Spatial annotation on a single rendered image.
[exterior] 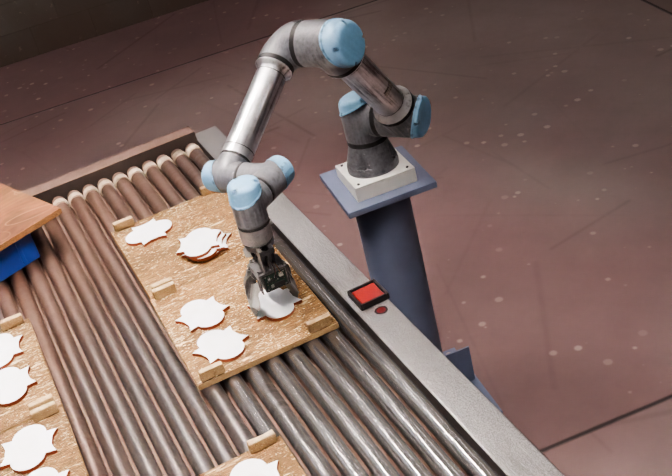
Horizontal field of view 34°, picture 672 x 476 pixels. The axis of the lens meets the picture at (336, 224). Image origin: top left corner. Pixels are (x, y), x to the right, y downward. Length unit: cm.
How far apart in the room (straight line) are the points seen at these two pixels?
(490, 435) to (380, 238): 113
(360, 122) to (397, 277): 51
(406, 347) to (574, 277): 176
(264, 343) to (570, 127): 284
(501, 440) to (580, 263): 207
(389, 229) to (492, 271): 109
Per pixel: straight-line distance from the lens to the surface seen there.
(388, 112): 289
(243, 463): 221
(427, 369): 235
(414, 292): 330
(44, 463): 243
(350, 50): 264
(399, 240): 318
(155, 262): 293
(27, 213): 318
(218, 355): 250
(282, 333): 252
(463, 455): 214
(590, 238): 430
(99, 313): 284
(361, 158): 307
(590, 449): 342
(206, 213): 308
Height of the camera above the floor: 241
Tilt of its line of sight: 31 degrees down
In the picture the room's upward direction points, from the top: 14 degrees counter-clockwise
